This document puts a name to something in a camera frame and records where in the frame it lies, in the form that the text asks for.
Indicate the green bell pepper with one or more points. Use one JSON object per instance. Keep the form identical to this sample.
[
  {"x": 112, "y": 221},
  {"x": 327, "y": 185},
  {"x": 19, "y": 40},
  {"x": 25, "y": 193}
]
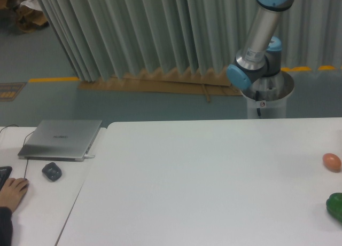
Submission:
[{"x": 334, "y": 206}]

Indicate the dark sleeved forearm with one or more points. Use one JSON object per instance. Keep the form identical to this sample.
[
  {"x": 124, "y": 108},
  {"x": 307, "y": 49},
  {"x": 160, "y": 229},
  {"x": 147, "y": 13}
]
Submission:
[{"x": 6, "y": 226}]

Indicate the black round controller device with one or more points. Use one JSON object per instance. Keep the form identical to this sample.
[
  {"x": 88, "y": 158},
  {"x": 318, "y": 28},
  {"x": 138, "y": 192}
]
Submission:
[{"x": 52, "y": 172}]

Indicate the silver closed laptop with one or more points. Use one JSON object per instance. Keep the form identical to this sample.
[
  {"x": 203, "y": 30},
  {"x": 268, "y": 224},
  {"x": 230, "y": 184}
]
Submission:
[{"x": 68, "y": 140}]

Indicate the black keyboard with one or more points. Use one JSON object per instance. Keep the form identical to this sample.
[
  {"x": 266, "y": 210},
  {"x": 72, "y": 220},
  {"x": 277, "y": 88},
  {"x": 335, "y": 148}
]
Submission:
[{"x": 5, "y": 172}]

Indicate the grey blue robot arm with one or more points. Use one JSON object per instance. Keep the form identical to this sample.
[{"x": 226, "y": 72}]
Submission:
[{"x": 250, "y": 62}]

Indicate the brown egg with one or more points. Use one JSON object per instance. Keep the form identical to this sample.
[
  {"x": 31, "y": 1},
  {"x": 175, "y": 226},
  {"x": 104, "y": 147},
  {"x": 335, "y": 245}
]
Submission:
[{"x": 332, "y": 162}]

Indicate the crumpled brown cardboard pile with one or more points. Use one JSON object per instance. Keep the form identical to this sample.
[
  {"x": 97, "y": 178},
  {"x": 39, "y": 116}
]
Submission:
[{"x": 26, "y": 15}]

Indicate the person's bare hand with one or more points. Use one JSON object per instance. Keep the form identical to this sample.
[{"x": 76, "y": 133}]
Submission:
[{"x": 13, "y": 192}]

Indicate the brown cardboard floor sheet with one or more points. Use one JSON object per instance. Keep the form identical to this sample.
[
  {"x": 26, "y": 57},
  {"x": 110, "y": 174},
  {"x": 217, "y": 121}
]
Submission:
[{"x": 207, "y": 85}]

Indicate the grey pleated curtain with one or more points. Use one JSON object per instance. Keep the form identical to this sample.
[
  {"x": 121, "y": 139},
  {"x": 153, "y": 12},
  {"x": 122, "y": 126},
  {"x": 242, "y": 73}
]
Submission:
[{"x": 113, "y": 37}]

